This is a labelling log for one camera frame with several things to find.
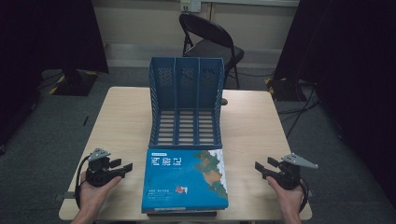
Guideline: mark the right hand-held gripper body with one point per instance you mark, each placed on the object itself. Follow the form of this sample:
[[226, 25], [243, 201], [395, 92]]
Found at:
[[288, 177]]

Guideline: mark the black curtain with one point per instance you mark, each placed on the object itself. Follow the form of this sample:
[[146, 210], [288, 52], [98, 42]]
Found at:
[[46, 37], [348, 77]]

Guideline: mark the person's left hand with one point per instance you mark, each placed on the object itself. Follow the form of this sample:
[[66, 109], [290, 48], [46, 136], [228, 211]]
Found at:
[[91, 199]]

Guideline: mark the blue book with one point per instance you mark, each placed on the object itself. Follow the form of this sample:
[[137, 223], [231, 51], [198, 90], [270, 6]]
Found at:
[[183, 183]]

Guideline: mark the grey tape piece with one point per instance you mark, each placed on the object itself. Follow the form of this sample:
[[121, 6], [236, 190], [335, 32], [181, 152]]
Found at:
[[65, 196], [310, 194]]

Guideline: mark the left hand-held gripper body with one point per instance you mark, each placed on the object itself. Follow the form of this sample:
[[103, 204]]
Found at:
[[99, 175]]

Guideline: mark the blue plastic file rack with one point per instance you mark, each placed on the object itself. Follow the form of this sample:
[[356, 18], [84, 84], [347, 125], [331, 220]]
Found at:
[[186, 102]]

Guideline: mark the black stand base yellow tape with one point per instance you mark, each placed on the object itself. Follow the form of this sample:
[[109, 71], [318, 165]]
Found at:
[[285, 90], [74, 82]]

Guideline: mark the white wall socket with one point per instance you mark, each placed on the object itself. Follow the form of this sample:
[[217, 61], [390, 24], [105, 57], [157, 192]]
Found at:
[[190, 5]]

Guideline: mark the person's right hand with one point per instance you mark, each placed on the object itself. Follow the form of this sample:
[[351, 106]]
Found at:
[[289, 200]]

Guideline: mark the black folding chair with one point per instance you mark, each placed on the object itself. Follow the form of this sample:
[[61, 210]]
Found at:
[[214, 40]]

